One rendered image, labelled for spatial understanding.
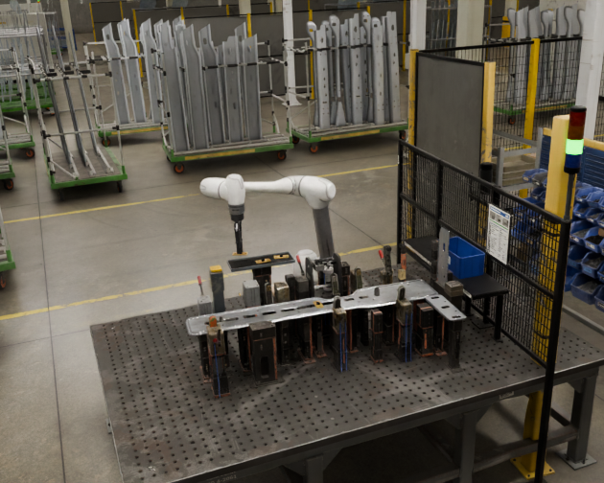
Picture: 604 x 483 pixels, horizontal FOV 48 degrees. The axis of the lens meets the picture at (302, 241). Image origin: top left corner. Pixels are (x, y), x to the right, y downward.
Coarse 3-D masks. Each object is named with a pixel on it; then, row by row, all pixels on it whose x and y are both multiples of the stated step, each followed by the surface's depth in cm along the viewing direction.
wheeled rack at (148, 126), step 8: (136, 40) 1241; (88, 56) 1142; (96, 56) 1217; (104, 56) 1221; (120, 56) 1230; (144, 56) 1200; (88, 64) 1145; (160, 80) 1282; (96, 104) 1171; (112, 104) 1264; (144, 104) 1286; (96, 112) 1175; (96, 120) 1245; (96, 128) 1231; (120, 128) 1204; (128, 128) 1207; (136, 128) 1206; (144, 128) 1208; (152, 128) 1213; (160, 128) 1218; (104, 144) 1202
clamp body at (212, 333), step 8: (208, 328) 333; (216, 328) 332; (208, 336) 329; (216, 336) 328; (208, 344) 335; (216, 344) 329; (216, 352) 330; (224, 352) 332; (216, 360) 331; (216, 368) 336; (224, 368) 336; (216, 376) 336; (224, 376) 338; (216, 384) 337; (224, 384) 339; (216, 392) 339; (224, 392) 340
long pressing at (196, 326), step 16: (368, 288) 381; (384, 288) 380; (416, 288) 379; (432, 288) 379; (272, 304) 367; (288, 304) 367; (304, 304) 366; (352, 304) 364; (368, 304) 363; (384, 304) 363; (192, 320) 354; (208, 320) 353; (240, 320) 352; (256, 320) 351; (272, 320) 351
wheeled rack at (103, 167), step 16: (32, 64) 912; (48, 64) 1006; (64, 64) 1014; (32, 80) 1004; (48, 80) 844; (96, 80) 1039; (112, 96) 882; (48, 112) 1027; (112, 128) 894; (48, 144) 917; (48, 160) 875; (64, 160) 1002; (80, 160) 998; (96, 160) 994; (112, 160) 990; (48, 176) 940; (64, 176) 914; (80, 176) 911; (96, 176) 908; (112, 176) 912
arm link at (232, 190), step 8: (232, 176) 362; (240, 176) 363; (224, 184) 365; (232, 184) 361; (240, 184) 362; (224, 192) 364; (232, 192) 362; (240, 192) 363; (232, 200) 364; (240, 200) 365
